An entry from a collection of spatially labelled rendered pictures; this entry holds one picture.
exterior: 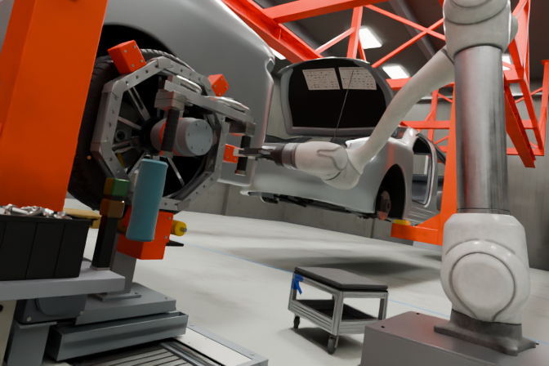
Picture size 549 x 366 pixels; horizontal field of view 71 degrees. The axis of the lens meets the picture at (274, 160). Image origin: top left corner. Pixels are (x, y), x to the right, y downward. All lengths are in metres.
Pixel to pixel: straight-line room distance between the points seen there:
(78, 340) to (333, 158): 0.98
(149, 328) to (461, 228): 1.16
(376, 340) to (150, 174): 0.81
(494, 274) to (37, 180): 0.98
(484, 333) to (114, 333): 1.13
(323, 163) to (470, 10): 0.55
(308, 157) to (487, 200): 0.53
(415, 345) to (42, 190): 0.92
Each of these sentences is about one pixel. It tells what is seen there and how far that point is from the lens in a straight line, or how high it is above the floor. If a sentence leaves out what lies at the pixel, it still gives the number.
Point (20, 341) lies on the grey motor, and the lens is 1.38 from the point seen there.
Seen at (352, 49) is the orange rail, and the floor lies 4.13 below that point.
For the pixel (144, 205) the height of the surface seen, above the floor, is 0.59.
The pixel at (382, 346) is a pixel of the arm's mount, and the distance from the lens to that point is 1.01.
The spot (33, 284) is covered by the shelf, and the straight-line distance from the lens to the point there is 0.86.
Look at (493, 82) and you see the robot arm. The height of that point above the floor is 0.99.
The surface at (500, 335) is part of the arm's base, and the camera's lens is 1.09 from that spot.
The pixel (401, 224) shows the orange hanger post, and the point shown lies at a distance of 4.76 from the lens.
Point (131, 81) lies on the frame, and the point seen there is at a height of 0.99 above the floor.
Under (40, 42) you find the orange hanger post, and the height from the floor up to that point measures 0.94.
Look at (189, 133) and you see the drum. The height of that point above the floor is 0.85.
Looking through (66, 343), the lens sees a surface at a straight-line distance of 1.46.
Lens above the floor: 0.65
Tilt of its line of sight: 7 degrees up
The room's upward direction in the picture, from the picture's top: 9 degrees clockwise
